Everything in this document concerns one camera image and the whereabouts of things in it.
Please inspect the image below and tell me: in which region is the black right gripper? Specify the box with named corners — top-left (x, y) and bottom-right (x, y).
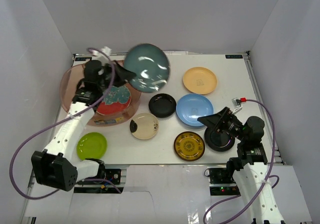
top-left (197, 107), bottom-right (248, 142)

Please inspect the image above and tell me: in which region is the red and teal floral plate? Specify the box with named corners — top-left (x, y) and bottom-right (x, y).
top-left (96, 86), bottom-right (131, 115)

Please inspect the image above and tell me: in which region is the dark teal ceramic plate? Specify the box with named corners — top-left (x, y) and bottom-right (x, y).
top-left (123, 43), bottom-right (171, 93)

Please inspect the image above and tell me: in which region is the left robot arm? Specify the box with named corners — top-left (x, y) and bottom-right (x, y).
top-left (31, 60), bottom-right (136, 191)

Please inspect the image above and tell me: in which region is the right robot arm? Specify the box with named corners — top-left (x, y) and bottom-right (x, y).
top-left (198, 107), bottom-right (285, 223)

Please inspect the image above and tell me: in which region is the pink translucent plastic bin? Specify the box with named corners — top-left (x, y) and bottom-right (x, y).
top-left (59, 62), bottom-right (141, 126)

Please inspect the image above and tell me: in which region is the black plate with iridescent rim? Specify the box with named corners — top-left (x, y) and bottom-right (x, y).
top-left (204, 127), bottom-right (235, 152)

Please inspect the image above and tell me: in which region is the brown and yellow patterned plate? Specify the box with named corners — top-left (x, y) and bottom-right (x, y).
top-left (173, 131), bottom-right (205, 162)

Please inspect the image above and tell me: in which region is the light blue plate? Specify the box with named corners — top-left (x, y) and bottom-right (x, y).
top-left (176, 94), bottom-right (214, 127)

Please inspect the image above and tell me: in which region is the black glossy plate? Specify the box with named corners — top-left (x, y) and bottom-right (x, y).
top-left (148, 93), bottom-right (177, 118)

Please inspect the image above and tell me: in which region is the cream plate with black patch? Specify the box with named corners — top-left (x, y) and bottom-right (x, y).
top-left (129, 113), bottom-right (159, 140)

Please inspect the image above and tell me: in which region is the lime green plate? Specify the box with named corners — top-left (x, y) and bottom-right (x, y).
top-left (76, 132), bottom-right (108, 160)

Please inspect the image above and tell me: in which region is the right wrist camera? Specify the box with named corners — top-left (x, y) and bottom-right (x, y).
top-left (232, 97), bottom-right (247, 114)

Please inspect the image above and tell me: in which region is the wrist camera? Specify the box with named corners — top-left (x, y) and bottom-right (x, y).
top-left (99, 46), bottom-right (112, 58)
top-left (232, 97), bottom-right (247, 114)

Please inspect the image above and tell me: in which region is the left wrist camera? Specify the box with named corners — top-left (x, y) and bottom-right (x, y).
top-left (99, 46), bottom-right (112, 58)

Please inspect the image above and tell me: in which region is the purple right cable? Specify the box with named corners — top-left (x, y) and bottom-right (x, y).
top-left (202, 98), bottom-right (280, 224)

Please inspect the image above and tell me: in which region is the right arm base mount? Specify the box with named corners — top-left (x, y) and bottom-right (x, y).
top-left (203, 167), bottom-right (240, 196)

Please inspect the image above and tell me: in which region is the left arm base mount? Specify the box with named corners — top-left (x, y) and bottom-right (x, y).
top-left (103, 168), bottom-right (122, 185)

